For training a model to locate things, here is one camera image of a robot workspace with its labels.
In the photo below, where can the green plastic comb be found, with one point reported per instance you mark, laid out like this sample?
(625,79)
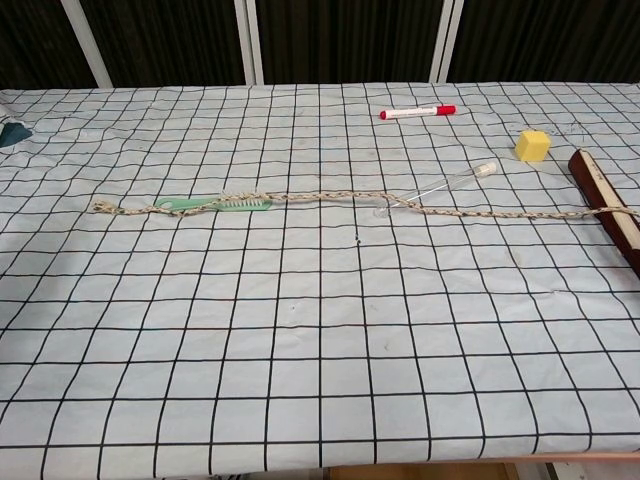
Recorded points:
(192,203)

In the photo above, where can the red white marker pen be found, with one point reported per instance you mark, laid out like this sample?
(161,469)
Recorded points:
(415,112)

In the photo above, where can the clear glass test tube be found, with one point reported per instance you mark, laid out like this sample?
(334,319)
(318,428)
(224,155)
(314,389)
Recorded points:
(482,170)

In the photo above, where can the black partition panel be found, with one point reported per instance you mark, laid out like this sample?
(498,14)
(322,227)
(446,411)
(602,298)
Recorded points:
(345,40)
(170,40)
(550,40)
(30,40)

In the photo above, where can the yellow cube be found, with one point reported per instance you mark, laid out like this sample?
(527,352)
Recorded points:
(531,147)

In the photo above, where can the teal table pad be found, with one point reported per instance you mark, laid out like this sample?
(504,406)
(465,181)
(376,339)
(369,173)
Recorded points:
(14,135)

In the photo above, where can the white partition post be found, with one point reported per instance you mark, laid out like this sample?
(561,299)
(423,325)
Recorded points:
(87,45)
(250,45)
(446,40)

